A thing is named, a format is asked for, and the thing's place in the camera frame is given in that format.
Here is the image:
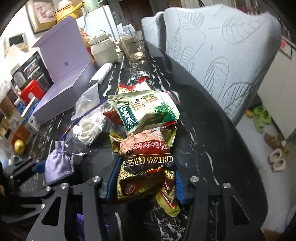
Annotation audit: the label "clear bag with white item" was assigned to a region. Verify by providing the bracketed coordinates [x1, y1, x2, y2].
[66, 82, 112, 145]

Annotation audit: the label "brown cereal snack packet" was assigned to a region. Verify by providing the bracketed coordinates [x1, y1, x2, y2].
[109, 126, 181, 218]

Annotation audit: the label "green white medicine packet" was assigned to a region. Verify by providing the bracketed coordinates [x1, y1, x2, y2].
[108, 90, 180, 137]

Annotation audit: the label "red foil snack packet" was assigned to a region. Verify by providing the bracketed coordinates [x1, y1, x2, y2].
[103, 110, 123, 125]

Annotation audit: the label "gold foil ball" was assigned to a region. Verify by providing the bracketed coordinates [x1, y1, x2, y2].
[14, 140, 26, 155]

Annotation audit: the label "blue white small box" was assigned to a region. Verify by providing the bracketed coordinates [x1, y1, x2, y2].
[21, 96, 41, 135]

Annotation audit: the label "beige slippers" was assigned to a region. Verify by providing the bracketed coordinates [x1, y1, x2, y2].
[268, 148, 287, 173]

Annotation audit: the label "red plastic container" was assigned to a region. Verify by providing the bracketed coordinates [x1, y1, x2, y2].
[20, 80, 45, 105]

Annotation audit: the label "black printed food bag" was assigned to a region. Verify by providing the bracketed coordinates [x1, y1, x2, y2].
[11, 51, 53, 93]

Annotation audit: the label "green children slippers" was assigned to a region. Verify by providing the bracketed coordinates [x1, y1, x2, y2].
[245, 105, 272, 133]

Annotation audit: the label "open lavender gift box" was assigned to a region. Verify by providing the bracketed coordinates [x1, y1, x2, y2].
[33, 16, 96, 125]

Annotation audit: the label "white ceramic lidded pot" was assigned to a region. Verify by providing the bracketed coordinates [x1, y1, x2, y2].
[88, 31, 118, 67]

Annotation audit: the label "clear glass mug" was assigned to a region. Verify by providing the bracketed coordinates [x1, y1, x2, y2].
[119, 31, 145, 61]

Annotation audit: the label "white mini fridge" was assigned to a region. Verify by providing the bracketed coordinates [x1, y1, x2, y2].
[76, 5, 119, 40]

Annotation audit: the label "pale green electric kettle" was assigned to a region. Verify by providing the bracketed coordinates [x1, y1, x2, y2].
[83, 0, 102, 13]

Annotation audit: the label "light blue leaf cushion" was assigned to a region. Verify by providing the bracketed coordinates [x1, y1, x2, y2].
[142, 4, 281, 125]

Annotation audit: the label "wall intercom panel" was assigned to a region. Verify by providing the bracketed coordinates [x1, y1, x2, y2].
[4, 33, 29, 50]

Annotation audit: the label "framed picture on wall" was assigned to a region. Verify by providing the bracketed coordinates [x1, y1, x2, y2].
[25, 1, 57, 34]

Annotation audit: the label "yellow pot with handle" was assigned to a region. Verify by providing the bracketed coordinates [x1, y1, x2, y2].
[54, 1, 84, 23]

